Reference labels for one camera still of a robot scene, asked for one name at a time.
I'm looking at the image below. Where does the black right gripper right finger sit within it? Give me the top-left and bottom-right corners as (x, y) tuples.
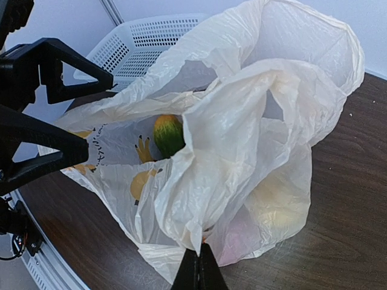
(198, 243), (228, 290)

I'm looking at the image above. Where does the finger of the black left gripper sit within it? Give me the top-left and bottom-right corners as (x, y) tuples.
(1, 106), (89, 196)
(1, 38), (114, 105)

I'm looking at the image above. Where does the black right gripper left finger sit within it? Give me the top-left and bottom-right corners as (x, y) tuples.
(171, 249), (200, 290)

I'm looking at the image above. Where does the banana print plastic bag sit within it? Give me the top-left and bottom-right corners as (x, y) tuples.
(56, 1), (365, 283)

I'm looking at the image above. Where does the pink peach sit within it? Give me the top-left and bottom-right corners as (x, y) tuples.
(219, 206), (262, 266)

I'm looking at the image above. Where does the white perforated plastic basket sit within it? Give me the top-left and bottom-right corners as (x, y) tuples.
(86, 13), (209, 92)

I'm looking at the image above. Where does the green yellow mango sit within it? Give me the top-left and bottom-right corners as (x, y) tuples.
(153, 115), (186, 158)

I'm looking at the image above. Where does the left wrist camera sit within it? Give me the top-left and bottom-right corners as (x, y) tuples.
(0, 0), (34, 48)

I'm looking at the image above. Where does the left aluminium corner post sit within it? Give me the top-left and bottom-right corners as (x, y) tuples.
(100, 0), (125, 26)

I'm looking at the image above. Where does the aluminium front rail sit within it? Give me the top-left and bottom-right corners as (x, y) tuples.
(7, 190), (88, 290)

